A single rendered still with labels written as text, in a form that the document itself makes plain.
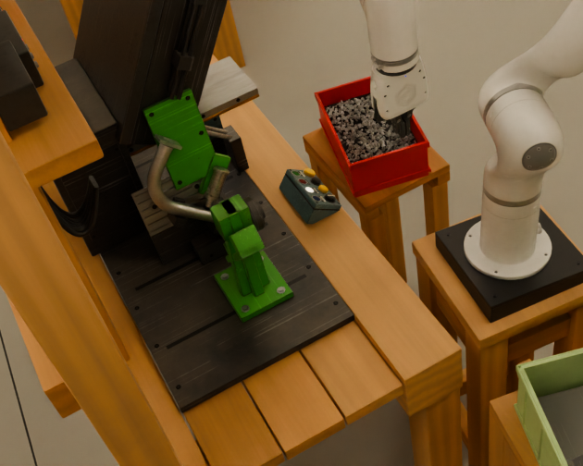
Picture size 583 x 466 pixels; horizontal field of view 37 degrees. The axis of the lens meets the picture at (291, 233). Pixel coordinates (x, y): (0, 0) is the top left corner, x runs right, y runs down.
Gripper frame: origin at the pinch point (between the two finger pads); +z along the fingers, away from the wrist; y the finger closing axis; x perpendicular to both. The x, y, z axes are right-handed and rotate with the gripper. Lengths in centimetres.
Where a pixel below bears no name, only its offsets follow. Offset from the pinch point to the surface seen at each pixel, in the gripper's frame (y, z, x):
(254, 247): -33.5, 17.8, 5.0
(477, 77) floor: 112, 130, 132
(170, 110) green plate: -34, 5, 40
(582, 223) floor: 93, 130, 44
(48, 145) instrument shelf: -61, -24, 8
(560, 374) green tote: 7, 40, -42
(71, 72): -48, 6, 70
